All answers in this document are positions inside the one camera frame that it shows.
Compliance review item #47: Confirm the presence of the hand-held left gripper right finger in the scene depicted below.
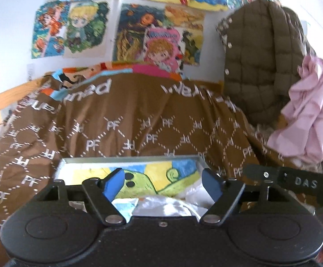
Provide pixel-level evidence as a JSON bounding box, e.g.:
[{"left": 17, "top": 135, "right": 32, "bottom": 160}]
[{"left": 200, "top": 168, "right": 292, "bottom": 226}]

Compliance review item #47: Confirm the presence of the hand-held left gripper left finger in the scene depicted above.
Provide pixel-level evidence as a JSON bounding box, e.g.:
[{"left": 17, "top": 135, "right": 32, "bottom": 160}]
[{"left": 33, "top": 168, "right": 126, "bottom": 227}]

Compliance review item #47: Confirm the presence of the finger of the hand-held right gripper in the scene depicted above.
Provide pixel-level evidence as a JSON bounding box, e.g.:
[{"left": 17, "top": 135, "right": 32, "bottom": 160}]
[{"left": 243, "top": 164, "right": 323, "bottom": 204}]

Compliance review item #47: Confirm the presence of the white waffle cloth blue print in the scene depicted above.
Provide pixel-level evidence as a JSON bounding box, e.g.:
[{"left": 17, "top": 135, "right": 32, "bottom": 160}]
[{"left": 114, "top": 197, "right": 140, "bottom": 223}]

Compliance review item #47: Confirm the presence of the grey tray with frog picture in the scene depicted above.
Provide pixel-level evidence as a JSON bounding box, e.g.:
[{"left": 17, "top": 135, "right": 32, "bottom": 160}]
[{"left": 53, "top": 154, "right": 216, "bottom": 199}]

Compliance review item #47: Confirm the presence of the pink garment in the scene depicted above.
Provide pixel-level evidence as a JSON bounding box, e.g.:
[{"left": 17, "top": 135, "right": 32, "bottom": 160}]
[{"left": 267, "top": 56, "right": 323, "bottom": 168}]

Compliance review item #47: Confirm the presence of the brown printed blanket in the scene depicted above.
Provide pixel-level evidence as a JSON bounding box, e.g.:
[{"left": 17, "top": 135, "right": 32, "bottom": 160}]
[{"left": 0, "top": 64, "right": 323, "bottom": 256}]

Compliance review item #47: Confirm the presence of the olive quilted jacket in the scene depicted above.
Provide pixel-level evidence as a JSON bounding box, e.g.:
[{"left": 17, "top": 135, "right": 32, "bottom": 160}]
[{"left": 216, "top": 0, "right": 312, "bottom": 126}]

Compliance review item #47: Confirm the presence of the wooden bed rail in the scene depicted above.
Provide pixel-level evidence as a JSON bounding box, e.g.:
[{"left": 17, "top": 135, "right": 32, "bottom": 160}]
[{"left": 0, "top": 79, "right": 46, "bottom": 130}]

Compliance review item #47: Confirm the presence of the group of cartoon wall posters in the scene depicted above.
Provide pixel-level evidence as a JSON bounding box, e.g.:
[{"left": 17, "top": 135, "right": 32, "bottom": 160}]
[{"left": 31, "top": 0, "right": 283, "bottom": 68}]

